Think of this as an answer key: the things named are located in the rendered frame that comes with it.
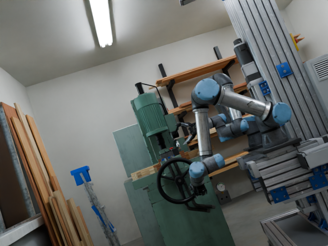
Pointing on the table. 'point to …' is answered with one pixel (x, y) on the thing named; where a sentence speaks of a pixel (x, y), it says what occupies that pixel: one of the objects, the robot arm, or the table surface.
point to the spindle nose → (160, 141)
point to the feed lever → (176, 131)
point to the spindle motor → (150, 114)
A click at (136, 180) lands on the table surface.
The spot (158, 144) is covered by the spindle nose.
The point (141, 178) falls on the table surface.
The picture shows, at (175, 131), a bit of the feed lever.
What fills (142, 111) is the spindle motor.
